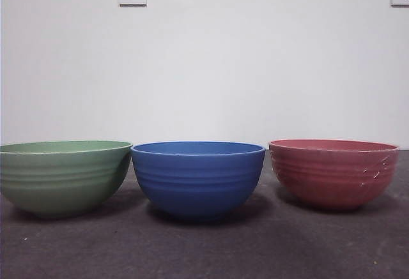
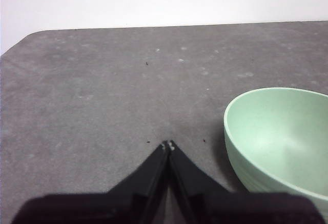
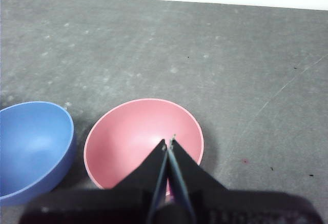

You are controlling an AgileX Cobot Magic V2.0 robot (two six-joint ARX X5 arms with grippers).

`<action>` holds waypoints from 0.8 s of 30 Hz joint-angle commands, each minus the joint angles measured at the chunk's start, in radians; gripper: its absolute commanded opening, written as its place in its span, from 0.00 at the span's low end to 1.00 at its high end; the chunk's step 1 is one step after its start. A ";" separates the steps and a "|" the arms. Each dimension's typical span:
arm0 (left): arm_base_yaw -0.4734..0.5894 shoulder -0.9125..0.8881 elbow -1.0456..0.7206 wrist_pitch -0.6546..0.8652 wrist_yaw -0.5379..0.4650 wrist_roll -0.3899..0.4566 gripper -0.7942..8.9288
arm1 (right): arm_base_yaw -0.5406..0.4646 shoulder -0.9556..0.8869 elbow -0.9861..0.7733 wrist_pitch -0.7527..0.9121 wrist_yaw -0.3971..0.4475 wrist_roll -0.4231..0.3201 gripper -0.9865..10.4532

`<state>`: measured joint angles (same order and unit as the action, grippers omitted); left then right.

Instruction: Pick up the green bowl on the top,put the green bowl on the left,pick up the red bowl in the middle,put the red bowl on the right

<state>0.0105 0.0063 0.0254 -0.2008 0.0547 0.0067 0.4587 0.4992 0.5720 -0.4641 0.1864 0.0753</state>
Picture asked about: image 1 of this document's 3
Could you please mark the red ribbed bowl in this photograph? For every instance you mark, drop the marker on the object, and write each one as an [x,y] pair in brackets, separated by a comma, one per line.
[332,177]

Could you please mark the green ribbed bowl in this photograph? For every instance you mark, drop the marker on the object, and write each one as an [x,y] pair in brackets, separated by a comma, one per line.
[60,180]

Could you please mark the blue ribbed bowl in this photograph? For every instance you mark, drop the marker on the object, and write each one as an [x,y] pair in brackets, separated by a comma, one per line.
[198,186]

